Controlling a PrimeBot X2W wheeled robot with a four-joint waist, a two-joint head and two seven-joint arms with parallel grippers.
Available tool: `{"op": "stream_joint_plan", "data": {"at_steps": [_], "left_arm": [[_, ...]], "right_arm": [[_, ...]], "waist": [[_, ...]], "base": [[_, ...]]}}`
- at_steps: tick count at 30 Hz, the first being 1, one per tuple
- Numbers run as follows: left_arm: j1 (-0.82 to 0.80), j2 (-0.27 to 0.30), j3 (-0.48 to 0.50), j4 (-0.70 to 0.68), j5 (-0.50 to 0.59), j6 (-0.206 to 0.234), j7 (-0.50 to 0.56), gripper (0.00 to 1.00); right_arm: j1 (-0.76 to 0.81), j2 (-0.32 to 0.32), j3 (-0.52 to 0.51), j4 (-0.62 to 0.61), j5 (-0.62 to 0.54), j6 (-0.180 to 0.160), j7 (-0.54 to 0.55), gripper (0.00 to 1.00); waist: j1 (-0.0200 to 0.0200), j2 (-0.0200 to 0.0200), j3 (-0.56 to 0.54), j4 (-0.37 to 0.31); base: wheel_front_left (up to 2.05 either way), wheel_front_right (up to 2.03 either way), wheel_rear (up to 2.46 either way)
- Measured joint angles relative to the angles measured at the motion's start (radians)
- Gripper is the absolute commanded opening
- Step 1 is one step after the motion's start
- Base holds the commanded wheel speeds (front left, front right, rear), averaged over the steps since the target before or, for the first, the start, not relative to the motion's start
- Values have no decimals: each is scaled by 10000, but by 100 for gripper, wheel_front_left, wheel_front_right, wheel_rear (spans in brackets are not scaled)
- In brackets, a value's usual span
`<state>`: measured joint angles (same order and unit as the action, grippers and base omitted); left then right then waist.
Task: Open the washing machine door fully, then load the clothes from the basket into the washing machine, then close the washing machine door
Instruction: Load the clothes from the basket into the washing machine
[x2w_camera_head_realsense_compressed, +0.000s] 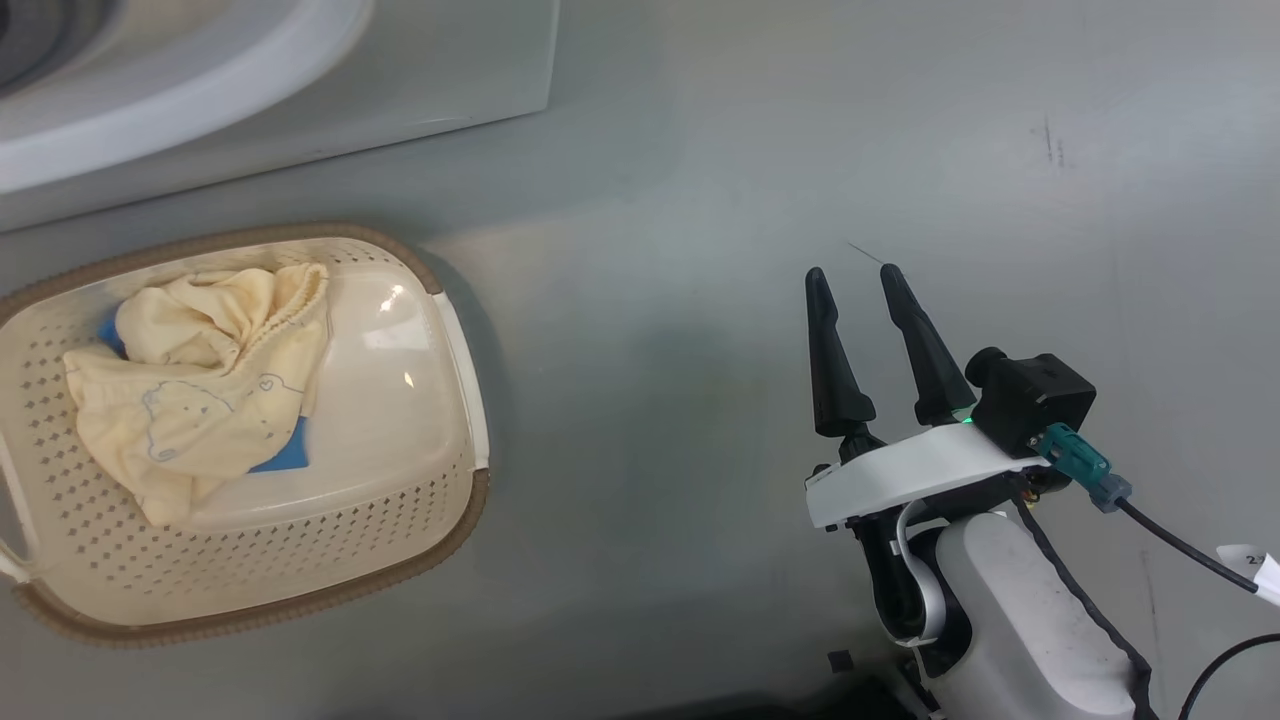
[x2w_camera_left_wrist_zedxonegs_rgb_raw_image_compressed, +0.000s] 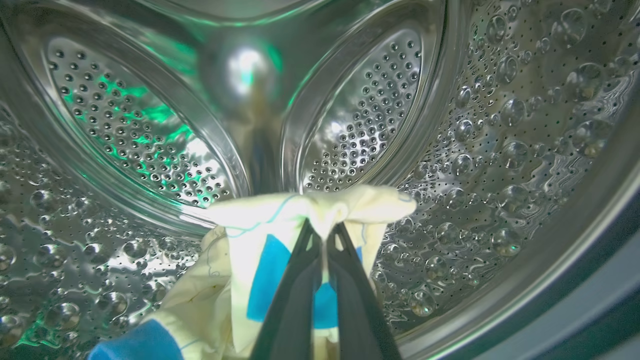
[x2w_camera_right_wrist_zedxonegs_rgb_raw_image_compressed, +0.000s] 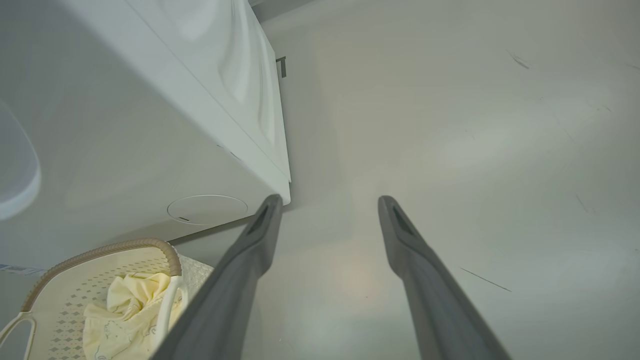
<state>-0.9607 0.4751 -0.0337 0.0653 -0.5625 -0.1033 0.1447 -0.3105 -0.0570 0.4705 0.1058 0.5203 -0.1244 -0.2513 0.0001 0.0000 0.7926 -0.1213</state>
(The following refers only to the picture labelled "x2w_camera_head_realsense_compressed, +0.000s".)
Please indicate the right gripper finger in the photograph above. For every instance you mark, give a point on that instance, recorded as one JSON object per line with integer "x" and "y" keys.
{"x": 835, "y": 390}
{"x": 935, "y": 375}

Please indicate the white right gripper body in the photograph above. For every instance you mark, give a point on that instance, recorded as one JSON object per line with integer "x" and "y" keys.
{"x": 910, "y": 470}

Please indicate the blue garment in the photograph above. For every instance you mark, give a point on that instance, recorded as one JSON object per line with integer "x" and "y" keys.
{"x": 285, "y": 455}

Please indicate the yellow bear print pants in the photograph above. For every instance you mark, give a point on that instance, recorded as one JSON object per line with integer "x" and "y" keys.
{"x": 200, "y": 400}

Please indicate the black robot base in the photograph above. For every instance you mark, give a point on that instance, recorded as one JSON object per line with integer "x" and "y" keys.
{"x": 860, "y": 705}

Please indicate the cream perforated laundry basket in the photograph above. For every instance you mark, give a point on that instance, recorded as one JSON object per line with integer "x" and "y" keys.
{"x": 380, "y": 420}

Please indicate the white front-load washing machine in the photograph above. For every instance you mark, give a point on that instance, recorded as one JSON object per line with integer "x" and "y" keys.
{"x": 300, "y": 100}

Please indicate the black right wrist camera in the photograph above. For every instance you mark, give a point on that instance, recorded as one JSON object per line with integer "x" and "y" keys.
{"x": 1035, "y": 400}

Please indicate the teal right camera connector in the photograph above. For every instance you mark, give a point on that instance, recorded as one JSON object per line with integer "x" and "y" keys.
{"x": 1080, "y": 465}

